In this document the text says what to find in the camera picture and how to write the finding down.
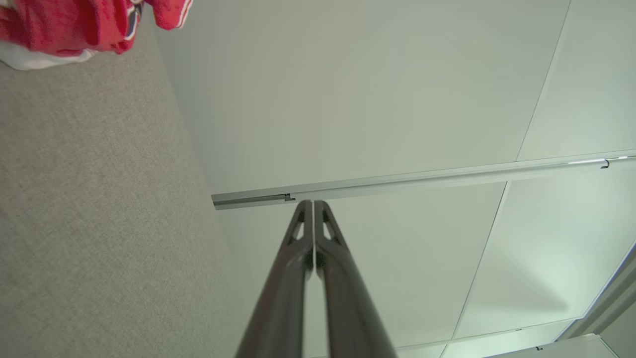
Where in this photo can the grey metal frame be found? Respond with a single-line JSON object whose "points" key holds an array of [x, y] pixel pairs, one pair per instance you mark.
{"points": [[606, 298]]}

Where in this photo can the red jersey with white sleeves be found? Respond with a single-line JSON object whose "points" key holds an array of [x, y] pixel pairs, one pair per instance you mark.
{"points": [[59, 25]]}

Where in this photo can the grey metal partition post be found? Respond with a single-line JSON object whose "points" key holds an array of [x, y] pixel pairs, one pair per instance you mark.
{"points": [[397, 179]]}

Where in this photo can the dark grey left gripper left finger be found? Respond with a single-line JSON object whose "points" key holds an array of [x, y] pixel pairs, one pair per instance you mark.
{"points": [[283, 308]]}

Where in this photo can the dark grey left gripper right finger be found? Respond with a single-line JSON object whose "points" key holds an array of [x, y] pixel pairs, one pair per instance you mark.
{"points": [[348, 308]]}

